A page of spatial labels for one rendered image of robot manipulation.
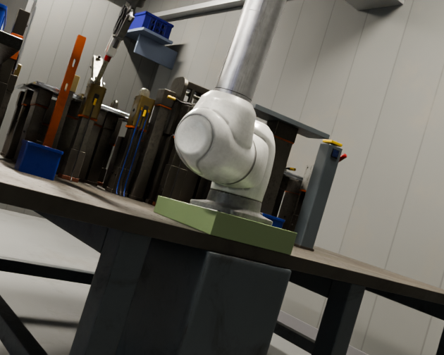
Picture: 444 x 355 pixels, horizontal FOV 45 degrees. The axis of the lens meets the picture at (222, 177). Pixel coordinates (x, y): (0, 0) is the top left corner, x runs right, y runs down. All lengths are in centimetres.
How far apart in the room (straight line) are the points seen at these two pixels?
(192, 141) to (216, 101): 12
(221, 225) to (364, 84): 307
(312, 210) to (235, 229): 89
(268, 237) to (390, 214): 240
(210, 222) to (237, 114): 28
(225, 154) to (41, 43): 523
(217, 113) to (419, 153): 264
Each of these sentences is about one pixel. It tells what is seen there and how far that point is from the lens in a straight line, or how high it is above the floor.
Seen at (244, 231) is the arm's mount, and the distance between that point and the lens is 140.
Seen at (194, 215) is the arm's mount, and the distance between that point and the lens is 140.
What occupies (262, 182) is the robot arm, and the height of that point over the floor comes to 87.
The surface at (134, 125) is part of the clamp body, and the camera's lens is 198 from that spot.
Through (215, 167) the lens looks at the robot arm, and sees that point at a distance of 130.
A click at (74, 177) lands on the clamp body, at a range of 197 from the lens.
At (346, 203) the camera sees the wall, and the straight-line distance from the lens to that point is 404.
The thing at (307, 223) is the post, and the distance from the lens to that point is 222.
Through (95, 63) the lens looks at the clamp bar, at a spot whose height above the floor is 114.
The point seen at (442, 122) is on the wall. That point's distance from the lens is 380.
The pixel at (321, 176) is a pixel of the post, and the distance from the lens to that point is 223.
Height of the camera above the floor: 79
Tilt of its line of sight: 2 degrees up
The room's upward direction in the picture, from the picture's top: 17 degrees clockwise
